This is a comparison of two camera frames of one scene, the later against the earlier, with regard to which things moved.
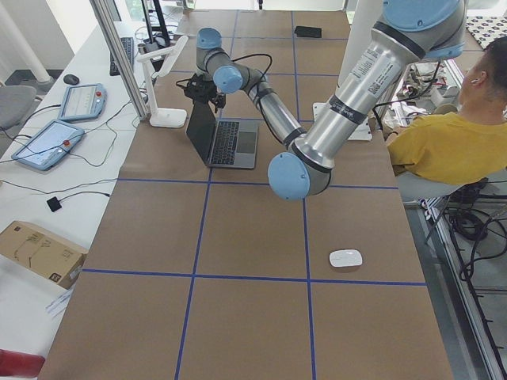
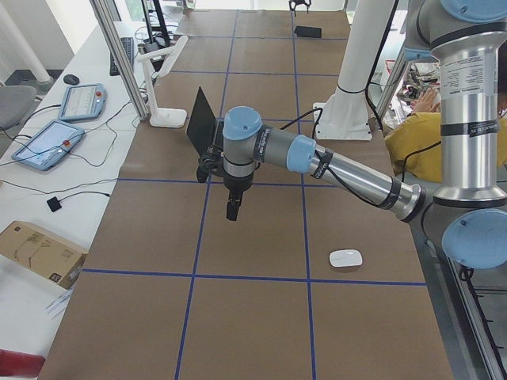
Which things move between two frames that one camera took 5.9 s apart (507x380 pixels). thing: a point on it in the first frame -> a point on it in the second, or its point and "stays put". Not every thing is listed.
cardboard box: (41, 252) stays put
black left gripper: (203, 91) -> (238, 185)
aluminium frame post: (110, 28) stays put
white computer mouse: (349, 257) stays put
